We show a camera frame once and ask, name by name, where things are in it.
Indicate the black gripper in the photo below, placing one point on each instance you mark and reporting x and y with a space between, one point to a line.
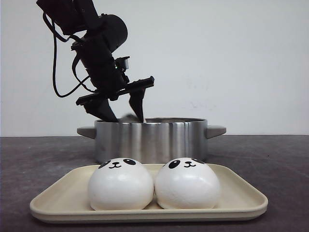
107 74

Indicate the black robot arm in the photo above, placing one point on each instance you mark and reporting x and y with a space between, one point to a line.
77 17

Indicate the stainless steel steamer pot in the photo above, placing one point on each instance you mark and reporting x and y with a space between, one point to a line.
157 140

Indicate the cream rectangular tray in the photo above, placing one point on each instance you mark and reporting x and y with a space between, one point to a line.
66 201

